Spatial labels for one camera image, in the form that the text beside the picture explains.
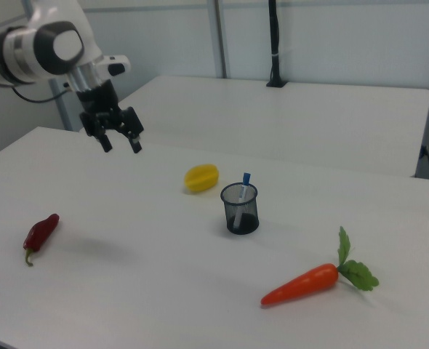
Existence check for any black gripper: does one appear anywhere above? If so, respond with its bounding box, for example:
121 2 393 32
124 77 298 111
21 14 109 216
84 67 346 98
75 79 145 154

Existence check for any blue and white marker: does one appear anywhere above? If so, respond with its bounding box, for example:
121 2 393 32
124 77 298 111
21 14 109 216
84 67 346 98
234 172 252 230

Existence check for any yellow toy starfruit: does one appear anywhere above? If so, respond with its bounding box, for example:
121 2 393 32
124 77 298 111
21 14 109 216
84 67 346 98
183 163 220 194

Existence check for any red toy chili pepper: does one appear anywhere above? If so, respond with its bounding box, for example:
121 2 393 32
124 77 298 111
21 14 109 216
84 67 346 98
22 212 60 268

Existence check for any black mesh pen cup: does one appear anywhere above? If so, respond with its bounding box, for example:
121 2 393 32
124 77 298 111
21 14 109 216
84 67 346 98
220 182 260 236

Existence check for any orange toy carrot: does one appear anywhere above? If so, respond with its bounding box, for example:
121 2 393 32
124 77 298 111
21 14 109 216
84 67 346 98
260 225 380 307

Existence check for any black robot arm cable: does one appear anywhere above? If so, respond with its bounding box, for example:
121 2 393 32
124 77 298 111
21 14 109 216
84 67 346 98
11 77 72 103

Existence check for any black camera pole stand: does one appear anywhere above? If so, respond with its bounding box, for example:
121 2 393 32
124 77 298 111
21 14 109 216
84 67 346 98
265 0 289 89

